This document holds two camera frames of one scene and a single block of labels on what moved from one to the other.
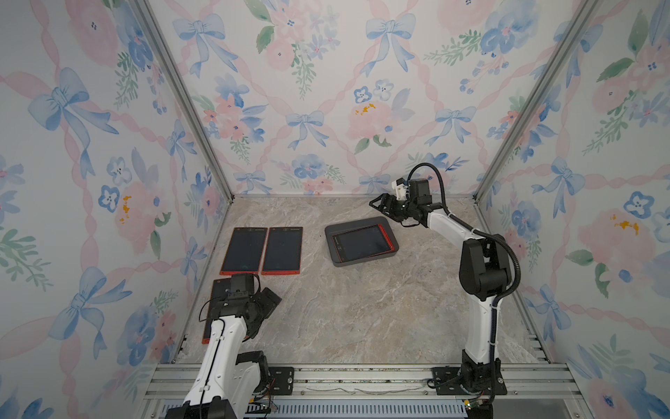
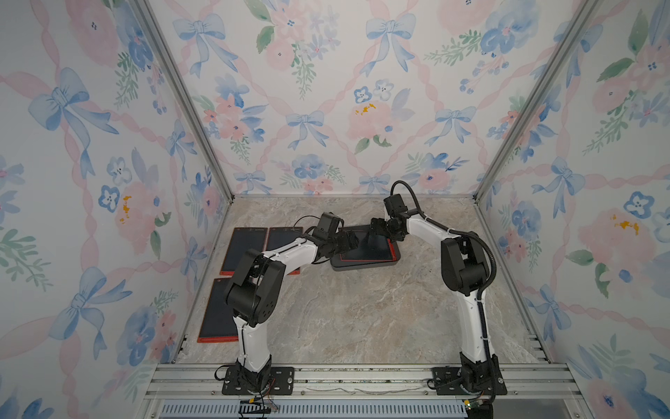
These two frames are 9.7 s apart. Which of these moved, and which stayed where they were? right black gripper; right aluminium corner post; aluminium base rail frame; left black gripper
Moved: right black gripper; left black gripper
Stayed: aluminium base rail frame; right aluminium corner post
